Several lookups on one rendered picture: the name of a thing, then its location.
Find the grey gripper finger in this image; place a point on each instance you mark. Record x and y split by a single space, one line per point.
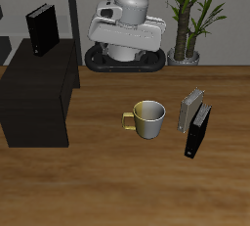
104 49
141 54

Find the dark wooden cabinet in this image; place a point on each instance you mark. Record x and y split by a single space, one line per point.
35 89

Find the pot plant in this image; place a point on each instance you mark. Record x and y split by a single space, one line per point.
187 21

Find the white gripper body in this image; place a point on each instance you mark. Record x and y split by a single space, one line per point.
125 35

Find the black book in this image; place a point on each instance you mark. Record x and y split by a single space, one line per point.
42 29
197 132

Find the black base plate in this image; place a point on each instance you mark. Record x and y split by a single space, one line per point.
97 61

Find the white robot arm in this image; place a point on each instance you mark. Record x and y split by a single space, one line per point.
132 5

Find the grey book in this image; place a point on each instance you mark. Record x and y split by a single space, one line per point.
189 109

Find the white-yellow mug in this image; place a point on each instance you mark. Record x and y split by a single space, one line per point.
148 119

